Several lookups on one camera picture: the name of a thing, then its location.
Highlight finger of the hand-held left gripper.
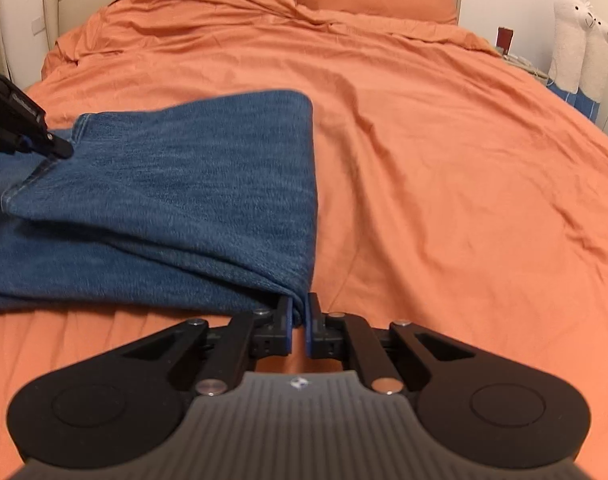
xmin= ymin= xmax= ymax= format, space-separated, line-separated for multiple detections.
xmin=20 ymin=129 xmax=75 ymax=161

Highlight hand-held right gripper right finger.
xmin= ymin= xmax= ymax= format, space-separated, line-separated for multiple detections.
xmin=306 ymin=292 xmax=478 ymax=396

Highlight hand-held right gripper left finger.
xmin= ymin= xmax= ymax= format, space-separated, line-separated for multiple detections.
xmin=122 ymin=294 xmax=293 ymax=397

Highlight blue denim pants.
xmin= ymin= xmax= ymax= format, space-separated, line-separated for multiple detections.
xmin=0 ymin=88 xmax=319 ymax=329

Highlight beige upholstered headboard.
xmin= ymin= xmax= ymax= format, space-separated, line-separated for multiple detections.
xmin=42 ymin=0 xmax=463 ymax=52

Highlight orange duvet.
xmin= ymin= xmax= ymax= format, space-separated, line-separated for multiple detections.
xmin=0 ymin=0 xmax=608 ymax=480

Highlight white bedside table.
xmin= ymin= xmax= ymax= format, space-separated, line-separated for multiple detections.
xmin=499 ymin=50 xmax=552 ymax=83

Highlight white alpaca plush toy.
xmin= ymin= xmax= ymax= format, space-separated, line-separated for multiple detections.
xmin=548 ymin=0 xmax=593 ymax=94
xmin=576 ymin=17 xmax=608 ymax=122

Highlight white cable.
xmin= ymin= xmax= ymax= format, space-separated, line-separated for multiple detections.
xmin=505 ymin=53 xmax=555 ymax=84

